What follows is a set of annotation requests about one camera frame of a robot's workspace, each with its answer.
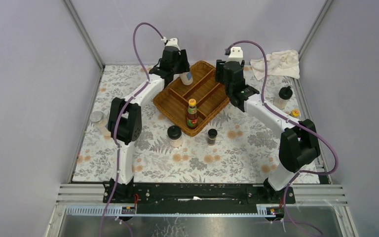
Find white bottle black cap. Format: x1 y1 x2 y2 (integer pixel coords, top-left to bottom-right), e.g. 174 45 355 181
273 86 293 110

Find brown wicker divided basket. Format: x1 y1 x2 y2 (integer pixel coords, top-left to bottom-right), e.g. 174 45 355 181
153 61 229 137

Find white crumpled cloth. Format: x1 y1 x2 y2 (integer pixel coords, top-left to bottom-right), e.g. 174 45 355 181
250 50 300 81

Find floral patterned table mat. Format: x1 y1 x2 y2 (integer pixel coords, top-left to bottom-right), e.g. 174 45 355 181
72 64 321 185

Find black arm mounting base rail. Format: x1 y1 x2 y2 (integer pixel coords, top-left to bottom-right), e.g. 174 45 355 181
102 179 296 214

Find green sauce bottle yellow cap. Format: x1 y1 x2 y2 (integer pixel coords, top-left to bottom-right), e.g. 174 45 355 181
289 109 301 119

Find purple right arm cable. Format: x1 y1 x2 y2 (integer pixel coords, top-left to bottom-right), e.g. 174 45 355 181
225 40 340 237

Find silver lid white grain jar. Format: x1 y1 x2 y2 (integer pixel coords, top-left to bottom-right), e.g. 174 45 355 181
90 111 111 137

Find small pepper jar black cap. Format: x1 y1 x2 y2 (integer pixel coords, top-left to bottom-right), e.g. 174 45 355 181
207 128 218 146

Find red sauce bottle yellow cap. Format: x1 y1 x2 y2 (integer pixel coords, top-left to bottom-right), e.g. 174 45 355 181
187 99 198 128

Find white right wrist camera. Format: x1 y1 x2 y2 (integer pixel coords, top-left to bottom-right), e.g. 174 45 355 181
225 46 243 64

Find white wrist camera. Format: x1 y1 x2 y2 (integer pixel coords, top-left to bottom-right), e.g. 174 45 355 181
161 37 181 51
225 46 243 64

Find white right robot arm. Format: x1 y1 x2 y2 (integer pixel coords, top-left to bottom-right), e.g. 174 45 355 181
215 60 321 203

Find white jar wide black lid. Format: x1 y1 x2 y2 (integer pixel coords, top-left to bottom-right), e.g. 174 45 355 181
167 125 183 148

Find silver lid jar blue label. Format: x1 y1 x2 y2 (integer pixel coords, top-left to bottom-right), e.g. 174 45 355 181
179 71 193 85

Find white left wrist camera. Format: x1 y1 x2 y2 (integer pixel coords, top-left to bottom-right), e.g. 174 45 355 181
161 37 181 51

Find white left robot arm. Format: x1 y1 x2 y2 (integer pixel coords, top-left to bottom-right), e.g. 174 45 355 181
106 46 190 203

